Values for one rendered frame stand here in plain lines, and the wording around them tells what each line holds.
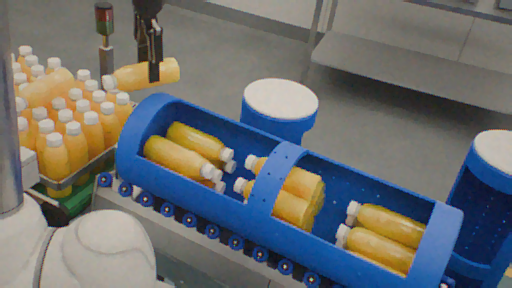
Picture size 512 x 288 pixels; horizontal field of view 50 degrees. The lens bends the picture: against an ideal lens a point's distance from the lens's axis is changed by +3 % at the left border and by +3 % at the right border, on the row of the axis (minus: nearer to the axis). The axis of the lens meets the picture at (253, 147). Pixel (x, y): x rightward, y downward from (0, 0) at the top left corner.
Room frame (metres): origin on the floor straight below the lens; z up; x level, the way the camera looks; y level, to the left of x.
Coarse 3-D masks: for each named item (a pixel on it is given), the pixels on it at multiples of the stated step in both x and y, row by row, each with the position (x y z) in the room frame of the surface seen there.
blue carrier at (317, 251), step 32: (160, 96) 1.29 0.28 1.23; (128, 128) 1.18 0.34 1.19; (160, 128) 1.33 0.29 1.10; (224, 128) 1.33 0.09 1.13; (128, 160) 1.13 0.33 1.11; (288, 160) 1.08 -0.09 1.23; (320, 160) 1.19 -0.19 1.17; (160, 192) 1.10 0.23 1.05; (192, 192) 1.05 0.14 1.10; (224, 192) 1.23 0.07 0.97; (256, 192) 1.01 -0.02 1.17; (352, 192) 1.17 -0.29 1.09; (384, 192) 1.13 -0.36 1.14; (224, 224) 1.03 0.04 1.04; (256, 224) 0.98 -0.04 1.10; (288, 224) 0.96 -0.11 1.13; (320, 224) 1.14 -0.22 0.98; (448, 224) 0.93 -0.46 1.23; (288, 256) 0.96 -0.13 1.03; (320, 256) 0.91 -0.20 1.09; (352, 256) 0.89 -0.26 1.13; (416, 256) 0.87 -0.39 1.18; (448, 256) 0.86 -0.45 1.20
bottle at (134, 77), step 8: (136, 64) 1.28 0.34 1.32; (144, 64) 1.29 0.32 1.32; (160, 64) 1.31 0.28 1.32; (168, 64) 1.31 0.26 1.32; (176, 64) 1.33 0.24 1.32; (120, 72) 1.24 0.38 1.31; (128, 72) 1.25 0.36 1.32; (136, 72) 1.26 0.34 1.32; (144, 72) 1.27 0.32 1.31; (160, 72) 1.29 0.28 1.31; (168, 72) 1.30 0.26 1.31; (176, 72) 1.31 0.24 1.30; (120, 80) 1.23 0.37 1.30; (128, 80) 1.23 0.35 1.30; (136, 80) 1.24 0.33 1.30; (144, 80) 1.26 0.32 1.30; (160, 80) 1.28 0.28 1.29; (168, 80) 1.30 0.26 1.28; (176, 80) 1.32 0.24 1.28; (120, 88) 1.23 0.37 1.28; (128, 88) 1.23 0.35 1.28; (136, 88) 1.24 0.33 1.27; (144, 88) 1.26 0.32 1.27
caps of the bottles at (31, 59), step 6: (24, 48) 1.67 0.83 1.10; (30, 48) 1.68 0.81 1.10; (12, 54) 1.62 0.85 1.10; (24, 54) 1.66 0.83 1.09; (30, 54) 1.67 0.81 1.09; (12, 60) 1.60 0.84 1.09; (30, 60) 1.60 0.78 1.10; (36, 60) 1.61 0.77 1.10; (48, 60) 1.62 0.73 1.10; (54, 60) 1.63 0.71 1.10; (60, 60) 1.63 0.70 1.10; (18, 66) 1.55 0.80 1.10; (36, 66) 1.57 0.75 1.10; (42, 66) 1.57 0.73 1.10; (54, 66) 1.61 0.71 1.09; (36, 72) 1.54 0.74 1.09; (42, 72) 1.55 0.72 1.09; (18, 78) 1.48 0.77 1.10; (24, 78) 1.49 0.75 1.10; (24, 84) 1.45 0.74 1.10
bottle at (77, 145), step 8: (64, 136) 1.26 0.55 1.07; (72, 136) 1.26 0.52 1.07; (80, 136) 1.26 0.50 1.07; (72, 144) 1.24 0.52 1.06; (80, 144) 1.25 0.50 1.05; (72, 152) 1.24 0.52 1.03; (80, 152) 1.25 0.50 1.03; (72, 160) 1.24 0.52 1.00; (80, 160) 1.25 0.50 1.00; (88, 160) 1.28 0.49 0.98; (72, 168) 1.24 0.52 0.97; (88, 176) 1.27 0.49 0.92; (72, 184) 1.24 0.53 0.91; (80, 184) 1.24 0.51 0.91
